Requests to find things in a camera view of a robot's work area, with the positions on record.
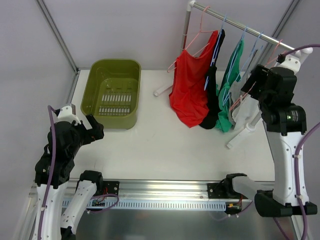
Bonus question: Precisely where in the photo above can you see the white tank top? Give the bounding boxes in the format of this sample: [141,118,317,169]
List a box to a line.
[231,96,259,130]

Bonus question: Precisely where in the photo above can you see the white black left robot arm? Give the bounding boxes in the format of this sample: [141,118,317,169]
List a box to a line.
[32,114,104,240]

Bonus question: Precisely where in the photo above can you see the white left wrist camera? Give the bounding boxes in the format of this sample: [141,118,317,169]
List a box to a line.
[55,103,82,125]

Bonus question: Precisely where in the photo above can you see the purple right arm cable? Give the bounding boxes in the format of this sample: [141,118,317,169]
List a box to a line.
[272,43,320,240]

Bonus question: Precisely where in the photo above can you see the olive green plastic basket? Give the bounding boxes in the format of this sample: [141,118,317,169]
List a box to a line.
[80,58,141,130]

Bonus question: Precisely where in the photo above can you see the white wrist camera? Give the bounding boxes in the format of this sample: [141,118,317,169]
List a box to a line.
[55,103,82,125]
[275,50,301,74]

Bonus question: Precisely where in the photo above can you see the silver white clothes rack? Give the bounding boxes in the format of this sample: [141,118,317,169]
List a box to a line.
[153,0,314,150]

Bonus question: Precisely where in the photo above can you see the pink wire hanger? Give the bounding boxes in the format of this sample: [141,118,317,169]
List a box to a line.
[229,39,283,112]

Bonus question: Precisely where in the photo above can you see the grey tank top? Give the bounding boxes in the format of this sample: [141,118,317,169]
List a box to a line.
[228,81,245,129]

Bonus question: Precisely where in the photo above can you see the black tank top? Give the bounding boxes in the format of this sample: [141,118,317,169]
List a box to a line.
[199,29,226,130]

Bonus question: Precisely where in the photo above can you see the red tank top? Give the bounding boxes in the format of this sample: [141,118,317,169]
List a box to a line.
[169,30,219,128]

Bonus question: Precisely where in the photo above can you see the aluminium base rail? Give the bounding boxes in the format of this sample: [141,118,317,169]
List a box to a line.
[29,177,278,201]

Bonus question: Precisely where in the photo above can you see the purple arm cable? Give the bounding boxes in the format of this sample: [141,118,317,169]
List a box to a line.
[37,105,61,240]
[272,43,320,240]

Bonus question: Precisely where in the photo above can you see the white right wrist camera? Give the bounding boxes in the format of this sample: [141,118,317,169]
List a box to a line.
[275,50,301,74]

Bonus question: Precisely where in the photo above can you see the green tank top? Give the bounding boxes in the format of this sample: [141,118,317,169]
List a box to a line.
[215,39,245,133]

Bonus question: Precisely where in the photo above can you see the white slotted cable duct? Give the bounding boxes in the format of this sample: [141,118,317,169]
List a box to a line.
[62,198,227,212]

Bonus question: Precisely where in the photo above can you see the pink hanger with red top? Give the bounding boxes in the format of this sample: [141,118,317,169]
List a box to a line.
[167,0,214,73]

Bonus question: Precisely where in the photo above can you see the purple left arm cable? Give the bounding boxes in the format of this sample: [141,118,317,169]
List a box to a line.
[37,105,61,240]

